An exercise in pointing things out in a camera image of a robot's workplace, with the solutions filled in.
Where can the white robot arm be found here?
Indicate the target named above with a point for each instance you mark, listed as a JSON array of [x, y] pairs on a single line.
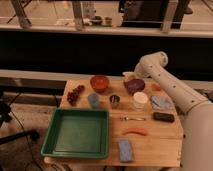
[[197, 146]]

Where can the orange-red bowl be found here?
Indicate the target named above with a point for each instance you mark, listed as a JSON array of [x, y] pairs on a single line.
[[99, 83]]

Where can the purple bowl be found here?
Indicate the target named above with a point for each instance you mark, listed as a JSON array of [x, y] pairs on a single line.
[[134, 85]]

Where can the small metal cup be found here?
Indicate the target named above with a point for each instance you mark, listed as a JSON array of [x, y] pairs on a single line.
[[114, 100]]

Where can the blue plastic cup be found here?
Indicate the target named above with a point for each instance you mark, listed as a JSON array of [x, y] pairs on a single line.
[[93, 100]]

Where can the white plastic cup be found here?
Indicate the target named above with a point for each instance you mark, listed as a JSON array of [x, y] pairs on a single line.
[[140, 99]]

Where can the metal fork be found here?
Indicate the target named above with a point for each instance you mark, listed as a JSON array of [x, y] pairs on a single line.
[[125, 118]]

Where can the red grape bunch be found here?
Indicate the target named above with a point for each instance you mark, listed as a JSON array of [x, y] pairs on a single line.
[[72, 96]]

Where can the orange fruit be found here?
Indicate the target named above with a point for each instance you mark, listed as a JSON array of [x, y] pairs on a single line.
[[156, 87]]

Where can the green plastic tray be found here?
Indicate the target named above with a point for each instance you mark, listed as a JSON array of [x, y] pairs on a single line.
[[77, 134]]

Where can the light blue cloth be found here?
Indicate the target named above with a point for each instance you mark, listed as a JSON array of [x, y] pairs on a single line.
[[161, 103]]

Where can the orange carrot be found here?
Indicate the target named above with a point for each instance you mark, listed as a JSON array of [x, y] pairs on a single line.
[[139, 131]]

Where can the blue sponge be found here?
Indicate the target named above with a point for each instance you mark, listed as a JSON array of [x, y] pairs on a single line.
[[125, 150]]

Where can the black rectangular block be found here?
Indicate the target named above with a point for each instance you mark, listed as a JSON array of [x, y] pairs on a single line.
[[165, 117]]

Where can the black tripod stand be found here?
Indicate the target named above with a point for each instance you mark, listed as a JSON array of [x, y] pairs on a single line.
[[11, 127]]

